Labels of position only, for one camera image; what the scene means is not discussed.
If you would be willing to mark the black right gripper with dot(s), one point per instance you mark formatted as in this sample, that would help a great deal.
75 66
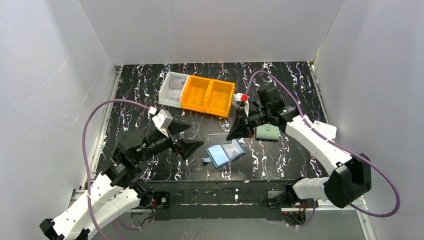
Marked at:
247 122

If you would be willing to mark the left orange plastic bin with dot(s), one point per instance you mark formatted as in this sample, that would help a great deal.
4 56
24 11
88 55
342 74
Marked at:
195 93

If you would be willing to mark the right orange plastic bin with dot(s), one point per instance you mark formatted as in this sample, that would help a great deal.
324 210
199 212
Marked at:
219 98

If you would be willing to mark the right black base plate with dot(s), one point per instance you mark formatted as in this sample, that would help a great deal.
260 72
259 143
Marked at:
279 199

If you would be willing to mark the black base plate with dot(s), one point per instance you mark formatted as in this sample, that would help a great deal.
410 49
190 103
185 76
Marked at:
279 199
159 200

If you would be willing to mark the white rectangular device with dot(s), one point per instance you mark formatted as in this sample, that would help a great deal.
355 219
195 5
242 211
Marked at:
327 130

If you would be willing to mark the credit card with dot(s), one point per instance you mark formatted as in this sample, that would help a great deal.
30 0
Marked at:
174 95
219 139
177 83

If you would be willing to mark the blue card holder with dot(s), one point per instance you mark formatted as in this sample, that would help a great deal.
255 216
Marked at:
222 154

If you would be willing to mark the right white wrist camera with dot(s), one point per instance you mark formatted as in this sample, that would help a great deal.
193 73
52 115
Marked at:
240 101

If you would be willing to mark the aluminium rail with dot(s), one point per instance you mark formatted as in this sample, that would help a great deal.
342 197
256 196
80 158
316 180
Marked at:
228 196
97 146

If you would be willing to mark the aluminium front rail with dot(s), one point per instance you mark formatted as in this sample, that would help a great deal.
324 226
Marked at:
228 196

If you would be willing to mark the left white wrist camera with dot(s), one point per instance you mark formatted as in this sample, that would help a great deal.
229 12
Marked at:
161 119

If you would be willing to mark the aluminium left rail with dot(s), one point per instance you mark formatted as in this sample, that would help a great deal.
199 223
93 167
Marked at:
97 146

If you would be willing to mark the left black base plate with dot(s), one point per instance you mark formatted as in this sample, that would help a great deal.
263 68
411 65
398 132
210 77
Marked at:
159 200

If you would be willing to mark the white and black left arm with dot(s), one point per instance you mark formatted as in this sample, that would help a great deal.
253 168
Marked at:
117 188

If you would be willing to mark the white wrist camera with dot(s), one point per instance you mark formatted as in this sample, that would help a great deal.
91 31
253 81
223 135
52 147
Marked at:
161 119
240 101

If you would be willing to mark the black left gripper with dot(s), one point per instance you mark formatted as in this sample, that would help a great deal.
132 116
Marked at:
175 140

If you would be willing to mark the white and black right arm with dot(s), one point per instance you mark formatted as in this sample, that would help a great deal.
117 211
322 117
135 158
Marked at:
349 176

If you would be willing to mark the white plastic bin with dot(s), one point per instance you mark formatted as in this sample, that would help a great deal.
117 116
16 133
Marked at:
162 98

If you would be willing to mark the orange plastic bin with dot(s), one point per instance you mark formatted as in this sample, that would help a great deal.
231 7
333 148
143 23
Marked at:
219 98
195 93

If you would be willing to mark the green card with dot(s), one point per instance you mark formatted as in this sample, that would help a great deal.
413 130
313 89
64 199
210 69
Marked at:
267 132

